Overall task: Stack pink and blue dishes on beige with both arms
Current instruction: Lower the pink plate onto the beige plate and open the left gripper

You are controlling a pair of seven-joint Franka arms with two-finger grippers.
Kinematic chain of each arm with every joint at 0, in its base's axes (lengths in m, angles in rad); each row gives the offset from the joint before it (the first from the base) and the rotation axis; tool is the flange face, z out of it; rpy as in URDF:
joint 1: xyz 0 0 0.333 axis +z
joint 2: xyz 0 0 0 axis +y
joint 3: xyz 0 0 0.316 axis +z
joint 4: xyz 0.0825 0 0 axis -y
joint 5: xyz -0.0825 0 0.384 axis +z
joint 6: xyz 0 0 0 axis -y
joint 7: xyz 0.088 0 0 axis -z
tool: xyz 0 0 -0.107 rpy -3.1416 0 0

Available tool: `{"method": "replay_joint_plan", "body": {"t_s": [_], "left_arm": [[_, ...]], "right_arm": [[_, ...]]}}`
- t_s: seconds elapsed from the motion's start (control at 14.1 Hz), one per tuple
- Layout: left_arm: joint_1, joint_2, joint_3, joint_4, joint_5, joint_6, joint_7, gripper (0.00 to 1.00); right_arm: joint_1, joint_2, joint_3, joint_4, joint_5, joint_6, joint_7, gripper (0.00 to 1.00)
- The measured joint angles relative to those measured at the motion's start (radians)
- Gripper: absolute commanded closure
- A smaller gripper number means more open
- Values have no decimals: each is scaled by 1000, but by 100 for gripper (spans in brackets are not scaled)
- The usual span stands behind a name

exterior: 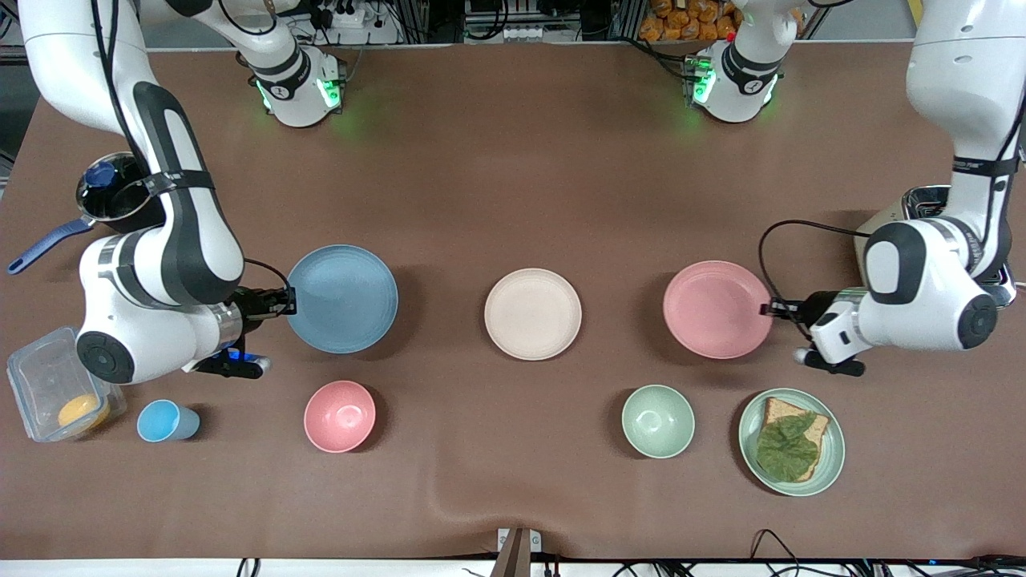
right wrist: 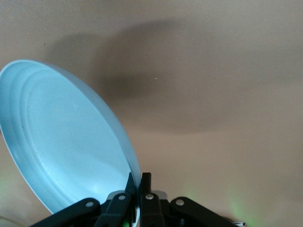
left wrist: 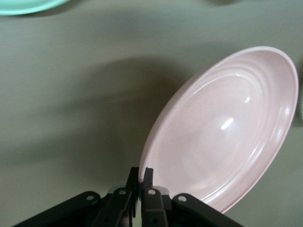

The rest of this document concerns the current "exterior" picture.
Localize blue cup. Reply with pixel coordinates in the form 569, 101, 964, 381
136, 399, 201, 443

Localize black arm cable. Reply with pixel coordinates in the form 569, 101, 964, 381
757, 80, 1026, 323
90, 0, 293, 296

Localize orange snack bag pile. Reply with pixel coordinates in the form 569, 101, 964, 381
639, 0, 738, 42

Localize bread slice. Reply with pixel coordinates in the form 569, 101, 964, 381
757, 397, 830, 482

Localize green plate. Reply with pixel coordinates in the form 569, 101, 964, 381
738, 388, 846, 498

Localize pink plate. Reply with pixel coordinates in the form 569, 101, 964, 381
662, 260, 775, 360

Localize orange round food piece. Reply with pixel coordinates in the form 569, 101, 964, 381
58, 393, 111, 430

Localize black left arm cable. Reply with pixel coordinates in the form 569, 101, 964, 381
757, 80, 1026, 323

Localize metal camera mount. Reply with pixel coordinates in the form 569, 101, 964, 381
491, 527, 543, 577

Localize green bowl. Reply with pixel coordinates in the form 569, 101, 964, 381
621, 385, 696, 459

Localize brown table cover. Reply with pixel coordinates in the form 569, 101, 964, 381
0, 42, 1026, 562

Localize clear plastic container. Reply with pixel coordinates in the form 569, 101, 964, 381
6, 325, 127, 444

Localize pink bowl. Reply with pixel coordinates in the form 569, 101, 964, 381
304, 380, 377, 454

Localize beige plate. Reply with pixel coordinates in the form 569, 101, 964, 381
483, 268, 583, 361

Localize glass lid blue knob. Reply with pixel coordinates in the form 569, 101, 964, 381
78, 152, 153, 224

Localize black saucepan blue handle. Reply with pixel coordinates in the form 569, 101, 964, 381
6, 151, 169, 276

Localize green lettuce leaf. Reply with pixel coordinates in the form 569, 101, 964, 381
756, 413, 820, 483

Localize black looped cable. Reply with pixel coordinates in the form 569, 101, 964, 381
749, 529, 802, 577

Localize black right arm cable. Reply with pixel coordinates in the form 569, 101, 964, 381
90, 0, 293, 296

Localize beige chrome toaster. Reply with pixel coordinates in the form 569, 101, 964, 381
854, 184, 1019, 310

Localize blue plate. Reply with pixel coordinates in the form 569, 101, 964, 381
286, 244, 399, 354

